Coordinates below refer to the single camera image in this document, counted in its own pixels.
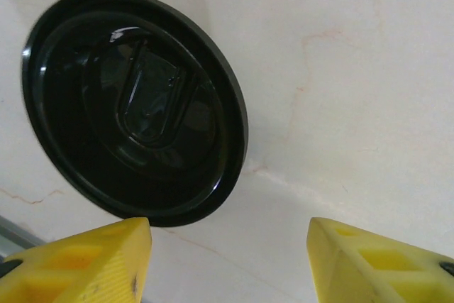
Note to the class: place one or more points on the black plastic cup lid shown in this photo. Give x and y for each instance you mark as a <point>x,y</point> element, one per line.
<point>142,104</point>

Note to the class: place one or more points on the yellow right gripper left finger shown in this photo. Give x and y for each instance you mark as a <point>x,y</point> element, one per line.
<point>71,267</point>

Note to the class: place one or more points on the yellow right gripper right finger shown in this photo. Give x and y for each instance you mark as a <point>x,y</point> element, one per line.
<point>372,271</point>

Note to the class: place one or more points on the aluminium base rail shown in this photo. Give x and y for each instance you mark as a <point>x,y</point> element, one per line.
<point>14,235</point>

